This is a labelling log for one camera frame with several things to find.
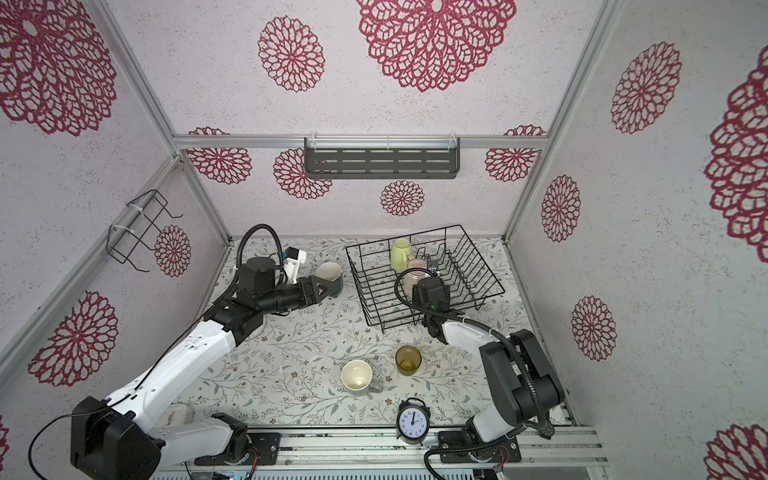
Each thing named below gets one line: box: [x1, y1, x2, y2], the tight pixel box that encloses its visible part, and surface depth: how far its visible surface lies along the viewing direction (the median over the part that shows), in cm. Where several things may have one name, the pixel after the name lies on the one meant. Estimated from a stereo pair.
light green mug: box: [390, 238, 412, 273], surface depth 105 cm
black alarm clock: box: [396, 397, 431, 446], surface depth 77 cm
